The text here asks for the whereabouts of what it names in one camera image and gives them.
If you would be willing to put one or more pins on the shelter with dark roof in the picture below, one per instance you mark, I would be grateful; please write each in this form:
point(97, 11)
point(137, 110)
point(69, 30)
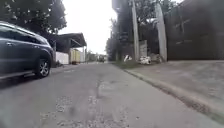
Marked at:
point(68, 41)

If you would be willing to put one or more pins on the raised concrete pavement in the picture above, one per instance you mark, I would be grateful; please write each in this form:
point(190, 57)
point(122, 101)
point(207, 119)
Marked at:
point(186, 75)

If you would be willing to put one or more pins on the concrete pole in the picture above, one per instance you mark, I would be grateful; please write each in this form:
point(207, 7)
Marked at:
point(161, 33)
point(135, 30)

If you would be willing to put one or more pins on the dark grey car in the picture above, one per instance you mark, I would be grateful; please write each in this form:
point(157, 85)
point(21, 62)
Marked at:
point(20, 50)

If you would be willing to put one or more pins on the trees behind poles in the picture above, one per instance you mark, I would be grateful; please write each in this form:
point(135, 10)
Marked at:
point(121, 36)

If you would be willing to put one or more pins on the low white wall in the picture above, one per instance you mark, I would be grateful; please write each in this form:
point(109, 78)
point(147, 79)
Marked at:
point(62, 57)

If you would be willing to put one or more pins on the white rubbish bags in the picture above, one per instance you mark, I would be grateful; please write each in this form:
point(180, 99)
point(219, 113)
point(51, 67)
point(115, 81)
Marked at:
point(145, 60)

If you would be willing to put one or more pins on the grey asphalt road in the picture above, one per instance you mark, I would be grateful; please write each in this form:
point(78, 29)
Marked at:
point(100, 100)

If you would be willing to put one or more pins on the yellow building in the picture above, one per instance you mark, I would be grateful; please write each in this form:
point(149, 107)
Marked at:
point(75, 55)

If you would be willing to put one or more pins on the dark wall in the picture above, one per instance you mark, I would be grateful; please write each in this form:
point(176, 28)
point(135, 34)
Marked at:
point(196, 33)

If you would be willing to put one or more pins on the large dark tree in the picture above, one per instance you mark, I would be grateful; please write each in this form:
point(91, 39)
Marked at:
point(30, 15)

